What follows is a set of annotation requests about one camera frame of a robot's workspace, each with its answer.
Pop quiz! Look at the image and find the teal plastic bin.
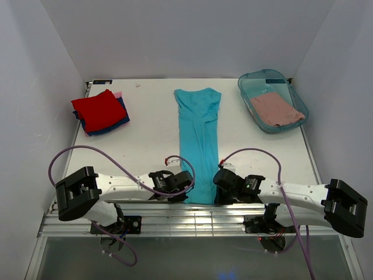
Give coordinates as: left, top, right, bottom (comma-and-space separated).
238, 69, 309, 134

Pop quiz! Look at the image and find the aluminium rail frame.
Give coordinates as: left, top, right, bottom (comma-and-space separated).
37, 199, 350, 237

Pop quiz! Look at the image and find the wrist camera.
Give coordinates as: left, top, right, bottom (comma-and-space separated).
165, 157, 182, 174
218, 159, 236, 173

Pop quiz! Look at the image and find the purple cable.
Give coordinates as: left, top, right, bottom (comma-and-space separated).
48, 145, 196, 267
223, 148, 317, 280

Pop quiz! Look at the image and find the blue folded t shirt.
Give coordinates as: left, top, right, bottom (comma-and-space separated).
73, 97, 130, 137

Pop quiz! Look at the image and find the pink t shirt in bin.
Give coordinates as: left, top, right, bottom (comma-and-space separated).
250, 92, 305, 127

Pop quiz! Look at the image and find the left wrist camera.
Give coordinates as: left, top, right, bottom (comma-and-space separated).
165, 157, 182, 174

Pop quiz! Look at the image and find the red folded t shirt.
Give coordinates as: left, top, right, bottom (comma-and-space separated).
71, 89, 128, 134

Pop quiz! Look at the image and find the teal t shirt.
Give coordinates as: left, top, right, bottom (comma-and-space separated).
174, 88, 221, 205

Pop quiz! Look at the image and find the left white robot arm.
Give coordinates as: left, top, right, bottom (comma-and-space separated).
55, 166, 193, 227

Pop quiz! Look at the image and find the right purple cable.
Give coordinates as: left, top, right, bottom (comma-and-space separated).
223, 148, 317, 280

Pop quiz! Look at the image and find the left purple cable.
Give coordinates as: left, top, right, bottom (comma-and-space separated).
48, 145, 196, 267

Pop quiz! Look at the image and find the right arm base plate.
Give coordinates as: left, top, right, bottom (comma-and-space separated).
243, 215, 295, 235

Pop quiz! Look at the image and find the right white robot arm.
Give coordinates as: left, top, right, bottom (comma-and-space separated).
213, 168, 368, 238

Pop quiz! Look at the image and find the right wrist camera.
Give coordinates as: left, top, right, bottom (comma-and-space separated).
218, 159, 236, 173

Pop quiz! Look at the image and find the blue label sticker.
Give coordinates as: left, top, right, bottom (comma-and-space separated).
92, 80, 112, 85

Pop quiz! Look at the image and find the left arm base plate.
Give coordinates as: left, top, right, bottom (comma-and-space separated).
100, 216, 142, 235

